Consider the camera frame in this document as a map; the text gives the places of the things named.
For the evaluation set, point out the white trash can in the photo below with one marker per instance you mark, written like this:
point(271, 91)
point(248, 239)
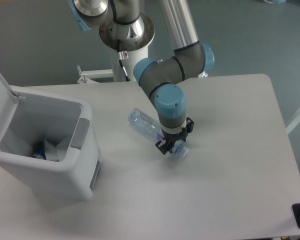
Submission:
point(29, 116)

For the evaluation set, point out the white plastic wrapper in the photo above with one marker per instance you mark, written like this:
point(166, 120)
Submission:
point(56, 153)

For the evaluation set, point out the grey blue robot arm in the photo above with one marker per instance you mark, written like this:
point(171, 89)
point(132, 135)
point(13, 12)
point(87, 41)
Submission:
point(158, 79)

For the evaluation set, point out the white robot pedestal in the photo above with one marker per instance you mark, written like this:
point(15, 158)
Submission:
point(127, 45)

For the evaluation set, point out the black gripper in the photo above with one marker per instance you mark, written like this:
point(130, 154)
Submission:
point(171, 136)

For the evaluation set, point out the clear plastic water bottle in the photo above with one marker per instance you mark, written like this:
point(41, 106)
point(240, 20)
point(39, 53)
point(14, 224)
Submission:
point(151, 129)

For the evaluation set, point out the blue yellow carton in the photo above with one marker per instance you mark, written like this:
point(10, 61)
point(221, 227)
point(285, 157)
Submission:
point(39, 151)

